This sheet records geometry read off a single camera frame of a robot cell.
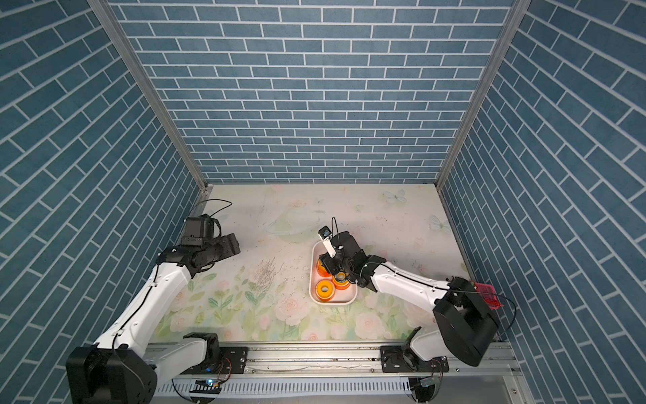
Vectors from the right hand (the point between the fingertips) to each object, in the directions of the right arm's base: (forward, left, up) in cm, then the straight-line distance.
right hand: (329, 251), depth 86 cm
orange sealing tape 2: (-4, +3, -5) cm, 7 cm away
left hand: (-3, +32, +4) cm, 32 cm away
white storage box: (-12, -5, -11) cm, 17 cm away
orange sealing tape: (-13, 0, -8) cm, 15 cm away
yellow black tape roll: (-7, -4, -7) cm, 11 cm away
